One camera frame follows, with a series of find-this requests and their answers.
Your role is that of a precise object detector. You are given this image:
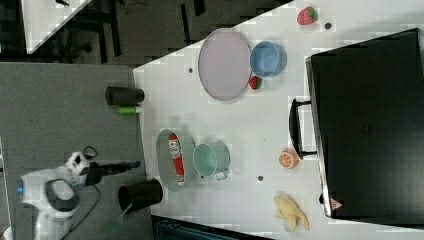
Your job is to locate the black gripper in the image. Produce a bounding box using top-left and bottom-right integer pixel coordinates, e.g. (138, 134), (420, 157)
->
(86, 161), (141, 186)

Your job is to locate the red plush ketchup bottle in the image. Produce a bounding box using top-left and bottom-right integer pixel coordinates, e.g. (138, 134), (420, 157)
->
(168, 133), (185, 187)

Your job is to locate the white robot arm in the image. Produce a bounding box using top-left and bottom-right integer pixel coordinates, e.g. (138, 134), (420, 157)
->
(18, 152), (141, 240)

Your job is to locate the green oval strainer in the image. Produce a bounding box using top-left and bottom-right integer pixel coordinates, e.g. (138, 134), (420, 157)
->
(156, 129), (197, 192)

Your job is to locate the green marker pen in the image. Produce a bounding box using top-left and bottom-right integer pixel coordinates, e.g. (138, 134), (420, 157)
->
(116, 105), (142, 115)

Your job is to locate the green metal mug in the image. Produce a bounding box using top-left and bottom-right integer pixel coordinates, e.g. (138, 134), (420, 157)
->
(193, 141), (230, 181)

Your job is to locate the lilac round plate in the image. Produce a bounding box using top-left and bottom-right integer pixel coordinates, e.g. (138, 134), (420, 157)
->
(198, 28), (251, 101)

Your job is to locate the small red plush strawberry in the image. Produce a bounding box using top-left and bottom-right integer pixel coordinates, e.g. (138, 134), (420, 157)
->
(249, 76), (262, 90)

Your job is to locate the white side table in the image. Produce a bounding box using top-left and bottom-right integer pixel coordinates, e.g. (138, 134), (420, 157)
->
(20, 0), (92, 54)

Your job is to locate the plush orange half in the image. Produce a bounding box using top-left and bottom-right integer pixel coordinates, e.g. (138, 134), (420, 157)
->
(279, 148), (299, 169)

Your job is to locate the plush peeled banana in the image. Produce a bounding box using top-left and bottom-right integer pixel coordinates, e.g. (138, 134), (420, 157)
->
(273, 196), (310, 232)

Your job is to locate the blue bowl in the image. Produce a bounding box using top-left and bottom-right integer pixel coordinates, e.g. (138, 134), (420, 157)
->
(250, 41), (287, 78)

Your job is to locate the large red plush strawberry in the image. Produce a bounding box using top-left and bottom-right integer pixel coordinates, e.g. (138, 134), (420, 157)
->
(297, 7), (318, 26)

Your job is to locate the black toaster oven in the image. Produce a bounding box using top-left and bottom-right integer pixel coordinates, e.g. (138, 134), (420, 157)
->
(305, 28), (424, 229)

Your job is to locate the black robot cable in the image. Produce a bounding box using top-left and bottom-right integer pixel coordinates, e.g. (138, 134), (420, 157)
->
(59, 145), (102, 240)

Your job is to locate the black cylinder post near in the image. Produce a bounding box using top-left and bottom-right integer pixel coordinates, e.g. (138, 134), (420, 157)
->
(118, 179), (163, 214)

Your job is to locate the black cylinder post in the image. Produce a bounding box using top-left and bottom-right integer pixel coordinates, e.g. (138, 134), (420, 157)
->
(118, 179), (163, 214)
(105, 86), (145, 105)

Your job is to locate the black cylinder post far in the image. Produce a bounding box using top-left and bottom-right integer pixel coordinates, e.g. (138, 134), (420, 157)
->
(105, 86), (145, 105)

